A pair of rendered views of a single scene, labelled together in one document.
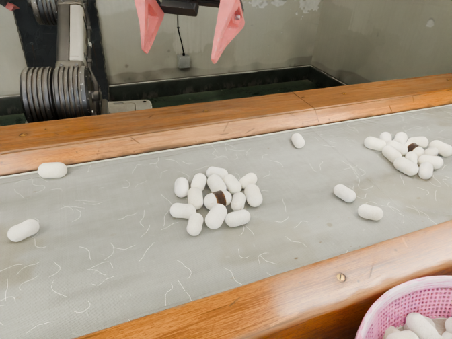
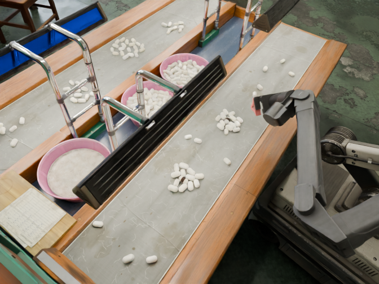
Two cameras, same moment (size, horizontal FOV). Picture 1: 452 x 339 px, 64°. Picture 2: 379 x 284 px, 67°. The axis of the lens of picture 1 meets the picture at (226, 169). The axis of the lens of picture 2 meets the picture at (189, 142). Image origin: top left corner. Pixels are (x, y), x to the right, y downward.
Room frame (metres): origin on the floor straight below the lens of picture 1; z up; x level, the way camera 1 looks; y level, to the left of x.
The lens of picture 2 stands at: (0.98, -0.63, 1.68)
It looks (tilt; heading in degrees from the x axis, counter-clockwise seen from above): 52 degrees down; 144
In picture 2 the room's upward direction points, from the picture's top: 6 degrees clockwise
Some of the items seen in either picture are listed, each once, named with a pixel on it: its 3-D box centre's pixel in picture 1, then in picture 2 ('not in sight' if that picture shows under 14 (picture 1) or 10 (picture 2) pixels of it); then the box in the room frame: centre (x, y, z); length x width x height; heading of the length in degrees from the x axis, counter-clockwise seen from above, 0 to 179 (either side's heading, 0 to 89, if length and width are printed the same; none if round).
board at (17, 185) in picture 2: not in sight; (23, 211); (0.38, -0.84, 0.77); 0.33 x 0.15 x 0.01; 24
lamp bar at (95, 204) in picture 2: not in sight; (163, 116); (0.48, -0.37, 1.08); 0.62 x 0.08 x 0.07; 114
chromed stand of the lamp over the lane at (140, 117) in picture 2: not in sight; (146, 140); (0.40, -0.40, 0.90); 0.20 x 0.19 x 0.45; 114
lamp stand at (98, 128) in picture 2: not in sight; (65, 91); (0.04, -0.56, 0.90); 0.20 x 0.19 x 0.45; 114
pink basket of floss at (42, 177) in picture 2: not in sight; (78, 172); (0.29, -0.64, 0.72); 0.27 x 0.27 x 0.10
